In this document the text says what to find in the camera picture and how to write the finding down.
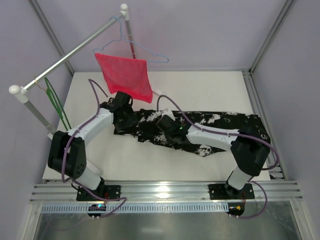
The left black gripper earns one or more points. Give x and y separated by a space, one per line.
125 120

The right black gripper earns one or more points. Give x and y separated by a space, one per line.
164 122

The black white tie-dye trousers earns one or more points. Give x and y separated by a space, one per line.
147 131

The green plastic hanger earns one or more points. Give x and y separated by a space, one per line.
57 104

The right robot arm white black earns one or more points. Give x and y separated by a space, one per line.
249 151

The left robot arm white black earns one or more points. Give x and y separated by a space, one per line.
67 154

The red cloth towel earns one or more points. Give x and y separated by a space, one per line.
126 75

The silver white clothes rack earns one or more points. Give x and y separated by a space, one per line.
20 92

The aluminium front rail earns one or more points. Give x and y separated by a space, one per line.
166 191

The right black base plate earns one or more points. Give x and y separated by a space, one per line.
222 191

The perforated cable duct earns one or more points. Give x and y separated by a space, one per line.
133 208

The blue wire hanger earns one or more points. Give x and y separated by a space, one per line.
132 43

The aluminium side rail frame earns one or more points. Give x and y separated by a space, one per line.
278 173

